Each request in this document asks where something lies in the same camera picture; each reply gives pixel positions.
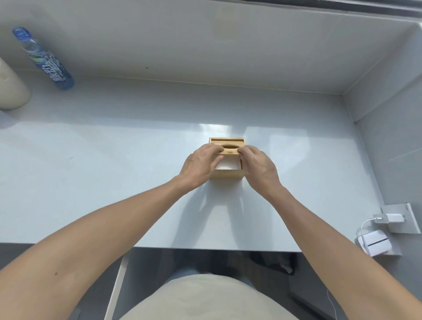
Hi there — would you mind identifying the black window frame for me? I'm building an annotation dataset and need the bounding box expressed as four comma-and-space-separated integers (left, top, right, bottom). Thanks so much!
211, 0, 422, 19

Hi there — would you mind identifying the person's left hand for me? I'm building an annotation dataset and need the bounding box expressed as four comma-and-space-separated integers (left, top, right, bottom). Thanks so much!
178, 143, 226, 191

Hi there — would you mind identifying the white cabinet door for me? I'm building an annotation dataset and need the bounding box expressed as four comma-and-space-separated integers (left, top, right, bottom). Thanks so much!
103, 255, 130, 320

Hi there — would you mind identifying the person's right hand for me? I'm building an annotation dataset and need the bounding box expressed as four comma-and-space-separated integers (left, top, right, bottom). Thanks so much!
237, 145, 283, 198

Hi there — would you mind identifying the person's right forearm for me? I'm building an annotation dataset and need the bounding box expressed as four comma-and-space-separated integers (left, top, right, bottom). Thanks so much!
265, 185, 422, 320

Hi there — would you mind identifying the stack of white tissues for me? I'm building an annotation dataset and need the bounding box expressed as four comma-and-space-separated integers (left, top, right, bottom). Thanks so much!
215, 157, 242, 171

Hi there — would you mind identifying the white square device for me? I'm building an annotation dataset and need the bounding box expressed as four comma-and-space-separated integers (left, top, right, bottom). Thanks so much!
355, 229, 393, 258

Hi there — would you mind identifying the cream plastic jug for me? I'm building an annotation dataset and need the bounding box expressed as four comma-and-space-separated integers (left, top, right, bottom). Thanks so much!
0, 56, 32, 111

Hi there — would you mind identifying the black trash bin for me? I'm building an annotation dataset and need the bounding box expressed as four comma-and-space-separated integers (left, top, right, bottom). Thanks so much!
247, 251, 298, 275

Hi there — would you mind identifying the grey wall socket plate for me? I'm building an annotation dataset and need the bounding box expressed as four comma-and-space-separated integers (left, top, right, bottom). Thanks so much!
380, 203, 422, 235

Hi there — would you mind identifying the person's left forearm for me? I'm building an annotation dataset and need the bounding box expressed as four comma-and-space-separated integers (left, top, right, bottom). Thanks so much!
0, 175, 195, 320

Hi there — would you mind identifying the wooden tissue box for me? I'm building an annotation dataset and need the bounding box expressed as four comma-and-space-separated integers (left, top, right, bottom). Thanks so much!
208, 137, 247, 180

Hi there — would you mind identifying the white charger plug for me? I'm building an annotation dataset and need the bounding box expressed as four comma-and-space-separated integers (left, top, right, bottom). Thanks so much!
373, 213, 405, 225

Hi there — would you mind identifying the blue water bottle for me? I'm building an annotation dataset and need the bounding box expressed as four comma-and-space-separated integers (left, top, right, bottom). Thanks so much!
12, 26, 75, 90

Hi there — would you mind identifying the beige shirt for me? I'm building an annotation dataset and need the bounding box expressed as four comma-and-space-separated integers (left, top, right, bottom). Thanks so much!
118, 273, 301, 320

